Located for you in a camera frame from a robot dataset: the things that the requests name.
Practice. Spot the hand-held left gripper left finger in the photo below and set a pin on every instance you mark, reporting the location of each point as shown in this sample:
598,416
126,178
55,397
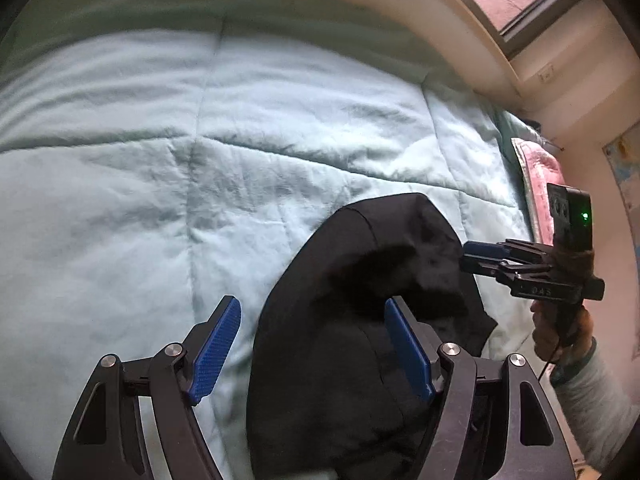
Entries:
215,350

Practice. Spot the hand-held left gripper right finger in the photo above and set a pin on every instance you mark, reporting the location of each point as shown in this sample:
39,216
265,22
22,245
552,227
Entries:
410,350

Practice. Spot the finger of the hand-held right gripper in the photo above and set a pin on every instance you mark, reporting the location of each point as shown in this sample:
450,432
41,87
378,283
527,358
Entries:
485,248
480,266

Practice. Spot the black hooded jacket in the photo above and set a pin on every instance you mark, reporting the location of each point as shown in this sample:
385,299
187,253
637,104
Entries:
350,360

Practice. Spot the person's right forearm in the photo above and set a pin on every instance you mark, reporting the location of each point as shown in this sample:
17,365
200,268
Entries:
595,400

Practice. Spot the person's right hand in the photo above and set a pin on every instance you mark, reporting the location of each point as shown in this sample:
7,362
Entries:
545,335

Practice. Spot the pink pillow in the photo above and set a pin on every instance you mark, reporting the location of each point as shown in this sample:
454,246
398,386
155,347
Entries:
542,185

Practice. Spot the blue pillow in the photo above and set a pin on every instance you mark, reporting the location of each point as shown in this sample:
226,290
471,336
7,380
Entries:
520,127

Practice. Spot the light blue quilt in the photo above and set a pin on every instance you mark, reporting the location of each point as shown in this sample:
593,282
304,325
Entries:
175,185

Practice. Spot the colourful wall map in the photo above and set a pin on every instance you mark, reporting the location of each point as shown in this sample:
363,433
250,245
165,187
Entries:
625,160

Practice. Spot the white wall socket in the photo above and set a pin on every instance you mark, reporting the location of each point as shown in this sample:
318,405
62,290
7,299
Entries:
547,74

